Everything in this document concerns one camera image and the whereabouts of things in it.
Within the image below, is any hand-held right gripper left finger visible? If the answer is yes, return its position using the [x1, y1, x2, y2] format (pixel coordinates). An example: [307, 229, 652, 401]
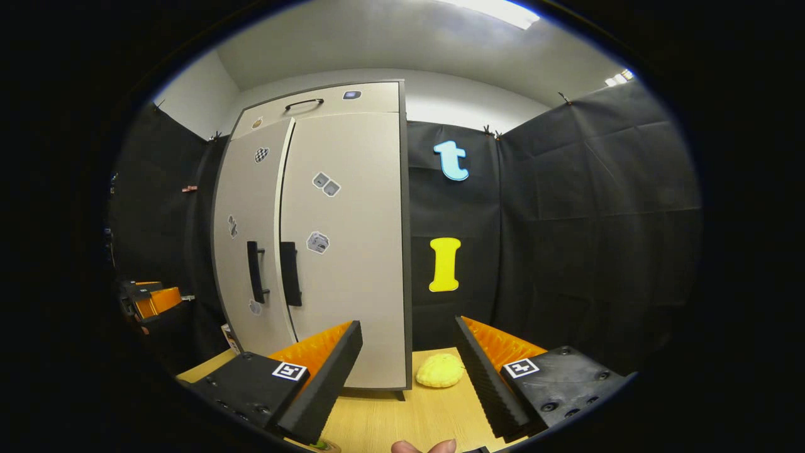
[189, 320, 364, 446]

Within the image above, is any grey and white cabinet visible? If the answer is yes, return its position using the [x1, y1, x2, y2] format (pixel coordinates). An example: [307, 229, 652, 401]
[211, 79, 414, 401]

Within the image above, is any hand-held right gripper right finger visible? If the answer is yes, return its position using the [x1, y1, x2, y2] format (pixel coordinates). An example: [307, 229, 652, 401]
[454, 315, 637, 441]

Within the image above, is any large ceiling light panel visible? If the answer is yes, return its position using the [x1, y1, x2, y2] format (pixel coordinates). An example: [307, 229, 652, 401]
[434, 0, 540, 30]

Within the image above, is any yellow lumpy sponge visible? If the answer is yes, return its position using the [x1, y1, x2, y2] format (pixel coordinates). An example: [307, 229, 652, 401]
[416, 353, 466, 389]

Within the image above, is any black backdrop cloth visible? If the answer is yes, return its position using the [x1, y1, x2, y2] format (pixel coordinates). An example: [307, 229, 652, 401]
[107, 79, 703, 378]

